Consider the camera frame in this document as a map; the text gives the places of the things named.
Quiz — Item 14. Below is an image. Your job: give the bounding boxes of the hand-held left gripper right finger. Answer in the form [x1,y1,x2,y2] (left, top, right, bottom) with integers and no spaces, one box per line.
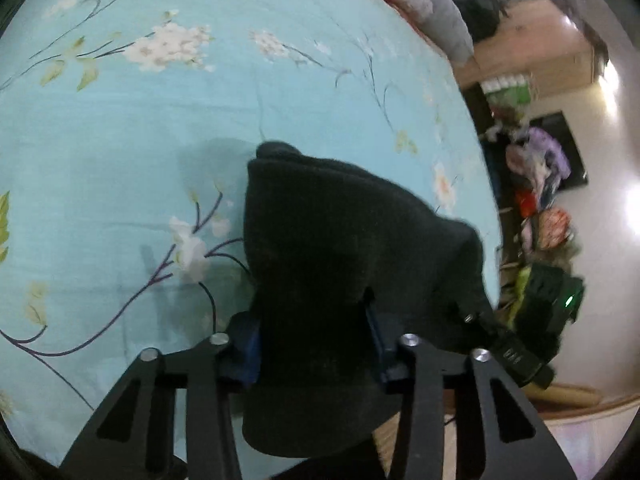
[365,305,578,480]

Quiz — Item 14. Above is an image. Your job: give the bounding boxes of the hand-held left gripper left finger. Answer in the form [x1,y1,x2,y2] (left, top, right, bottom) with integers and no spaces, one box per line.
[60,310,263,480]

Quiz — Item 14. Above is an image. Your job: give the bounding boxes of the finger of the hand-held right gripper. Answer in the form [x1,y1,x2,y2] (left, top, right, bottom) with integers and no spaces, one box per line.
[456,309,557,389]

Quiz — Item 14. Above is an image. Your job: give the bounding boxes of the black pants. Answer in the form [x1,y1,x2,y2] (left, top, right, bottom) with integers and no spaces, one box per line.
[240,141,501,461]

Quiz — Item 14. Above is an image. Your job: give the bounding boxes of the pile of colourful clothes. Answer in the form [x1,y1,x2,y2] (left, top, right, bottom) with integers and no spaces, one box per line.
[502,125,576,311]

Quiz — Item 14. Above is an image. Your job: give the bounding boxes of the green package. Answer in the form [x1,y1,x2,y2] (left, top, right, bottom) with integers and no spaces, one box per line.
[487,87,531,111]

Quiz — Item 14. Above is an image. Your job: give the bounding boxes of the stacked white tissue packs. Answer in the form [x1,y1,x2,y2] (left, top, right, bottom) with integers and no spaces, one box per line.
[482,74,531,92]

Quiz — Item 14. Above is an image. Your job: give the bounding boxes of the light blue floral bed sheet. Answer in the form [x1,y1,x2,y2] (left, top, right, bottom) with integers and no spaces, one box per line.
[0,0,503,453]

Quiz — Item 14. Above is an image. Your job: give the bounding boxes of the wooden wardrobe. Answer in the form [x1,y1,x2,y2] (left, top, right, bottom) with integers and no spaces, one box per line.
[455,0,608,96]

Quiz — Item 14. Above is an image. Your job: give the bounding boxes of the black jacket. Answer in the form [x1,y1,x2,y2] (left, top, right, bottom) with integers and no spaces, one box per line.
[450,0,506,43]

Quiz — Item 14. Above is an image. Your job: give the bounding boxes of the grey blanket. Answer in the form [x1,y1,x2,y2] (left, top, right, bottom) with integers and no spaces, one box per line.
[395,0,476,63]

